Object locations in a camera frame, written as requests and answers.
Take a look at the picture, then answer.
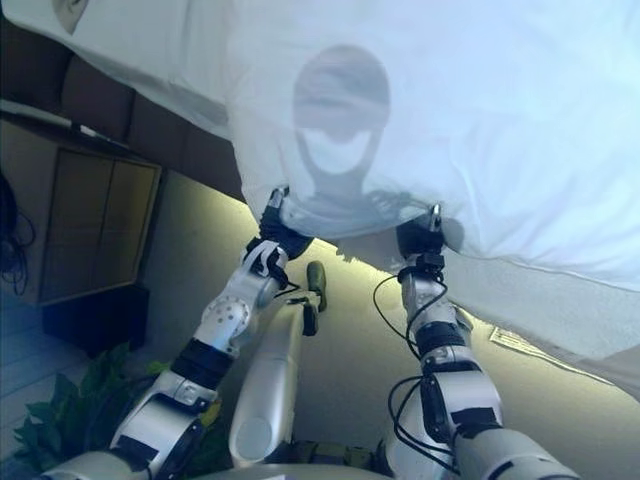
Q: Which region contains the olive robot left foot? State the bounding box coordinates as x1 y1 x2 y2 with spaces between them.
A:
305 261 329 311

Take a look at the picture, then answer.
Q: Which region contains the mattress with white sheet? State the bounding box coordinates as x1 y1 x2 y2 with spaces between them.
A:
0 0 241 131

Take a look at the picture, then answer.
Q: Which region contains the green leafy plant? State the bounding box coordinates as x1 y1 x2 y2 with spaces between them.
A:
12 342 231 474

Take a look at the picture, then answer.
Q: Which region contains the white floor label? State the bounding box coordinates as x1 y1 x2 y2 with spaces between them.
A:
489 327 539 354

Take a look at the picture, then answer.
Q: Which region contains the white plug with cable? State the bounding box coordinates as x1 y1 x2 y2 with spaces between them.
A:
64 118 132 150

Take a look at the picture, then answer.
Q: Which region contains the silver robot left leg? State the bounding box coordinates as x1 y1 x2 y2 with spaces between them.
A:
229 299 321 466

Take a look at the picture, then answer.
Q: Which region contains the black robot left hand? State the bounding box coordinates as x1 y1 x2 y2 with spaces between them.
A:
256 184 316 262

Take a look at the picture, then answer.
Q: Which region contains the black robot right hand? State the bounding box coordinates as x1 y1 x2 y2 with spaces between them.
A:
395 201 449 262

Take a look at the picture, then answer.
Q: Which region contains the wooden nightstand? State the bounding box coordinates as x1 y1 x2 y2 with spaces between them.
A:
0 112 164 356

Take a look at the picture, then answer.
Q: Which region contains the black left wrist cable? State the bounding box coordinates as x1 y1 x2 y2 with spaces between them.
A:
273 264 321 307

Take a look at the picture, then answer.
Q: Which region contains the thin white top sheet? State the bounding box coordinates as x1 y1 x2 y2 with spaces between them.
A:
329 234 640 371

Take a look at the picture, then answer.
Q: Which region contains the white duvet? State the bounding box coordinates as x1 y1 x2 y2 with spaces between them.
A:
219 0 640 296

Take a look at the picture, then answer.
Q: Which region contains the silver robot torso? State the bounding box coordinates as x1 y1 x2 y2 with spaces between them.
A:
164 439 401 480

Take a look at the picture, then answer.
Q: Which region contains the beige bed pillow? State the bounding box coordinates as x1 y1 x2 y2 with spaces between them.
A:
52 0 86 36

